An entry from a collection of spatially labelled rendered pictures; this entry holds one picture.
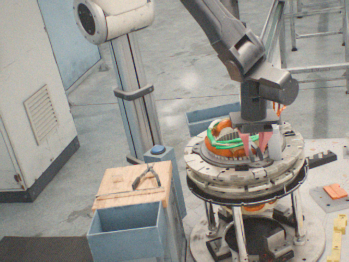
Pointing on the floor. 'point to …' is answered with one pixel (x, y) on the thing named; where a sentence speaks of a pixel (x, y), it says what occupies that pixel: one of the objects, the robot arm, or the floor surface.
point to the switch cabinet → (30, 106)
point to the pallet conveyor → (276, 27)
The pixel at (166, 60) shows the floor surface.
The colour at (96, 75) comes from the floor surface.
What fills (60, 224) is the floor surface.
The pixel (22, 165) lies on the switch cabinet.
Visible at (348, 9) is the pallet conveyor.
